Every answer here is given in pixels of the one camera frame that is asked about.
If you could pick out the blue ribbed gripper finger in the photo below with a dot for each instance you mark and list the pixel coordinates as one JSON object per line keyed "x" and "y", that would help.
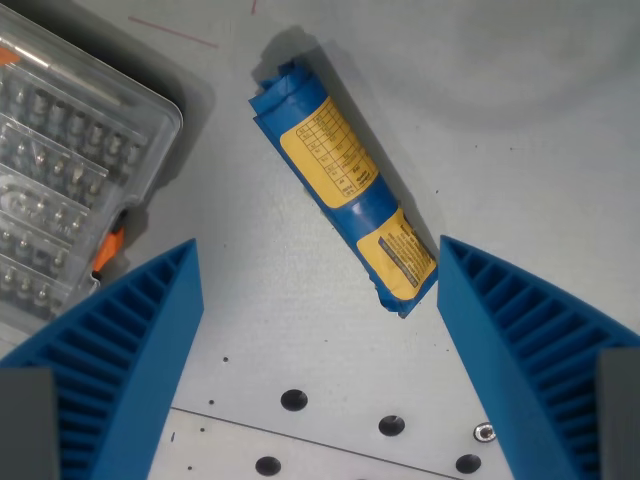
{"x": 125, "y": 350}
{"x": 515, "y": 360}

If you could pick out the blue bag with yellow labels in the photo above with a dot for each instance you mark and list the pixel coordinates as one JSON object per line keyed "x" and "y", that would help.
{"x": 345, "y": 192}

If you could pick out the silver screw in table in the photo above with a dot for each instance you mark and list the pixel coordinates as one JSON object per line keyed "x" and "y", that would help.
{"x": 484, "y": 432}

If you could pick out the clear plastic bit set case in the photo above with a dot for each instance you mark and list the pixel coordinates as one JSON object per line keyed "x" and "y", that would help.
{"x": 65, "y": 170}

